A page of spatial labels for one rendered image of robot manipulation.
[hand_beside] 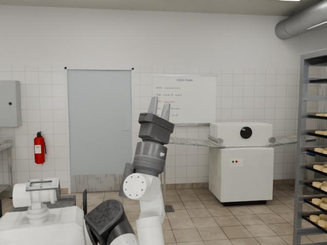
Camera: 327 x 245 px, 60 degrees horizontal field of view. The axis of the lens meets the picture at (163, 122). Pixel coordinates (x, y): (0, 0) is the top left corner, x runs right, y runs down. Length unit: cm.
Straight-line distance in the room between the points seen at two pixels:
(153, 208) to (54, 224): 29
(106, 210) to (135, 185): 23
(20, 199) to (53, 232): 13
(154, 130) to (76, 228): 36
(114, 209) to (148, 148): 26
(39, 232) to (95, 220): 16
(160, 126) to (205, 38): 428
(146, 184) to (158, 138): 14
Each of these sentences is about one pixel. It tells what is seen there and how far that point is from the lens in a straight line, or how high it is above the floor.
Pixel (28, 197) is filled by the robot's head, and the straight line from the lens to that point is 90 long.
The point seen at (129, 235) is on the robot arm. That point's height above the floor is 119.
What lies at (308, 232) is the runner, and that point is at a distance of 184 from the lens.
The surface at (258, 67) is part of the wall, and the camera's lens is 529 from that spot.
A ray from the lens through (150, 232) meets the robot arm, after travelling 75.
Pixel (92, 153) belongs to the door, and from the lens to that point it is 490.
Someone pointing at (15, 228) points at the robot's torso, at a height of 124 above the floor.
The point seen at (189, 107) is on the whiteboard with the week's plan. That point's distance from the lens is 485.
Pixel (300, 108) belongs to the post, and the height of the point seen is 154.
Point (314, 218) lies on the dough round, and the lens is 174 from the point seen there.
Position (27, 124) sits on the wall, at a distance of 501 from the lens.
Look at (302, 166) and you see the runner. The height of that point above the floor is 123.
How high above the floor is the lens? 160
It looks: 5 degrees down
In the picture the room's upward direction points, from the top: straight up
